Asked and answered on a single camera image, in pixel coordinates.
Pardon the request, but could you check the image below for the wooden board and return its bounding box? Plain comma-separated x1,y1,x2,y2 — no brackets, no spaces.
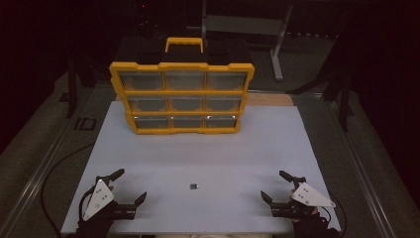
247,92,295,107

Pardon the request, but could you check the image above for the person's right hand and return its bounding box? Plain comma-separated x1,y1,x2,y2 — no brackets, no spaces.
291,207,334,238

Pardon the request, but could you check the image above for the black metal stand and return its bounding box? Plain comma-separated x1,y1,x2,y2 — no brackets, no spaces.
286,8,357,133
58,54,97,119

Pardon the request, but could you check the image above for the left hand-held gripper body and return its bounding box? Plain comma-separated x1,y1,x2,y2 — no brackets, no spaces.
78,176,137,222

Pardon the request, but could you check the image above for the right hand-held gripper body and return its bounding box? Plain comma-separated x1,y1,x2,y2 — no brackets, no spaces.
269,177,337,219

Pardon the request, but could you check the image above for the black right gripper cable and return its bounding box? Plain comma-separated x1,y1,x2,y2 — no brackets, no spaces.
325,193,349,238

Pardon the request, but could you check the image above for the person's left hand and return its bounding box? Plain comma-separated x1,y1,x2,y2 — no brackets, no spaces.
74,207,116,238

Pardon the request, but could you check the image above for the yellow and black drawer organizer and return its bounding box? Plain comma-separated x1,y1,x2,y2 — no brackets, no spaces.
108,36,257,136

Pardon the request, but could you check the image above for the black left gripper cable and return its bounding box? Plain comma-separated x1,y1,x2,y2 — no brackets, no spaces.
40,143,97,234

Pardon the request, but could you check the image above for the black floor bracket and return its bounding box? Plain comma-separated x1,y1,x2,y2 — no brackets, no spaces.
72,116,98,132

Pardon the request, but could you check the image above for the grey metal stand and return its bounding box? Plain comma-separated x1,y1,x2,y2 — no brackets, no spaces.
200,0,294,82

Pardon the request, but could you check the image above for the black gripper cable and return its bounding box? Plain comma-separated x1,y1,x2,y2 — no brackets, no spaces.
40,143,97,234
325,193,349,238

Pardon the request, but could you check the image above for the aluminium frame rail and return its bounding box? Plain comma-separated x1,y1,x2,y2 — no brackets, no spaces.
0,113,83,238
325,98,414,238

